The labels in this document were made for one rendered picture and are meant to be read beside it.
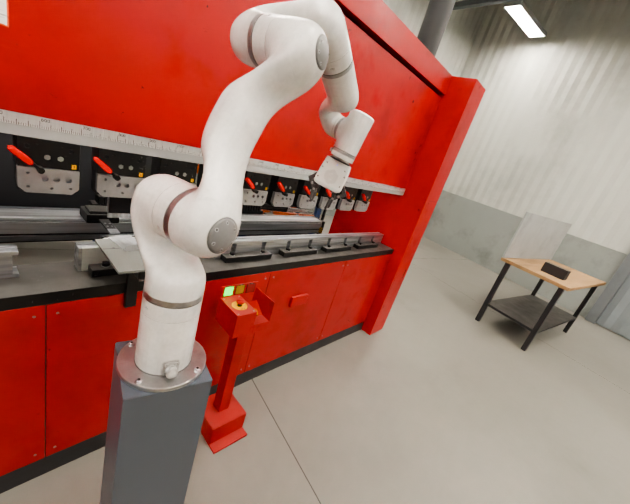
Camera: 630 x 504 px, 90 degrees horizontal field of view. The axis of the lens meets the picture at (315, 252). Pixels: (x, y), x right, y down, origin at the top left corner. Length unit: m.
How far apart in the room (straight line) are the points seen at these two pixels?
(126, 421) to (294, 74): 0.77
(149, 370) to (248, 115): 0.57
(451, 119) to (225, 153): 2.37
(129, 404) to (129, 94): 0.95
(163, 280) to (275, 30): 0.51
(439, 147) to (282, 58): 2.26
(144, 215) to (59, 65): 0.68
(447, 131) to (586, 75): 5.80
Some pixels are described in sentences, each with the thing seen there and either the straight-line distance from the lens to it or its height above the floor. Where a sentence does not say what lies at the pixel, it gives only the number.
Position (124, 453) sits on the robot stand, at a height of 0.84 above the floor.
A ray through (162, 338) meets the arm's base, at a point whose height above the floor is 1.11.
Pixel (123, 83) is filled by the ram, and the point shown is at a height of 1.56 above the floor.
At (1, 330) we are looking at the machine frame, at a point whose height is 0.76.
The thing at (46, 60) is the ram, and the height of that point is 1.55.
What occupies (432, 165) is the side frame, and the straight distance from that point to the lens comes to 2.81.
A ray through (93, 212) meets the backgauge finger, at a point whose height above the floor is 1.03.
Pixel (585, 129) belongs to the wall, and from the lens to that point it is 8.06.
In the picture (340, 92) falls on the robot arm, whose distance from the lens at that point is 0.94.
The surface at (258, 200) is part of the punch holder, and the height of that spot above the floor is 1.20.
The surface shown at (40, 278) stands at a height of 0.87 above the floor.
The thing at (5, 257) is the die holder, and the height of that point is 0.95.
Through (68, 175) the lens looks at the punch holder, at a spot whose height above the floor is 1.24.
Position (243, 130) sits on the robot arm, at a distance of 0.65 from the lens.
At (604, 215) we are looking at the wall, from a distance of 7.68.
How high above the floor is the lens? 1.57
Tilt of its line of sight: 19 degrees down
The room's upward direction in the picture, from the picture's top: 18 degrees clockwise
